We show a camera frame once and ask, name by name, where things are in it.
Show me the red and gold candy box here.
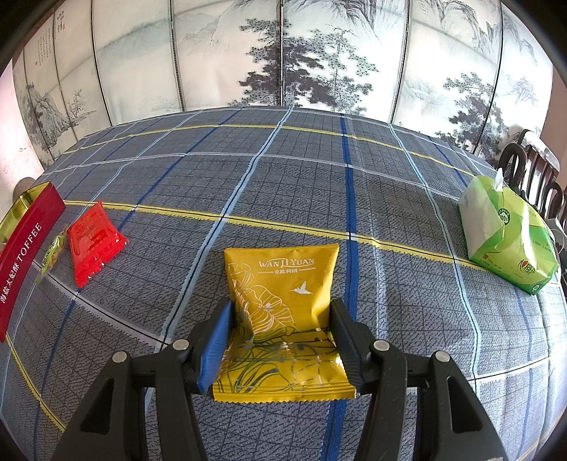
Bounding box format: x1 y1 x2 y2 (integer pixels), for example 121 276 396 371
0 182 66 343

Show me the small green wrapped snack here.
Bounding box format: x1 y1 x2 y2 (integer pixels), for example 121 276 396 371
35 233 67 287

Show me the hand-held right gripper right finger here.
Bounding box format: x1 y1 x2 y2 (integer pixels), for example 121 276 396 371
329 298 510 461

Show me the dark wooden chair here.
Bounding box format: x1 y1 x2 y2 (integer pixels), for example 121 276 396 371
525 128 567 222
496 142 530 196

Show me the red snack packet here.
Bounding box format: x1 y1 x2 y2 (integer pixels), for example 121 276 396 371
66 200 130 288

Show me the white plastic object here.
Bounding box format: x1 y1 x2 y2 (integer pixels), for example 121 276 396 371
547 215 567 258

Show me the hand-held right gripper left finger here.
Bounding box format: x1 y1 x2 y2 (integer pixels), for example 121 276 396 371
52 300 235 461

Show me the painted folding screen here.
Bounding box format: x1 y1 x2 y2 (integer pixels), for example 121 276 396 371
11 0 554 169

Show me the blue plaid tablecloth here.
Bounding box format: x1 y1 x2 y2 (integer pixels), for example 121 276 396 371
0 105 567 461

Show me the yellow snack packet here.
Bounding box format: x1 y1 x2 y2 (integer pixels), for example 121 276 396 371
212 243 356 403

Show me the green tissue pack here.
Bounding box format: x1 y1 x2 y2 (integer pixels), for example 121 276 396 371
457 171 560 295

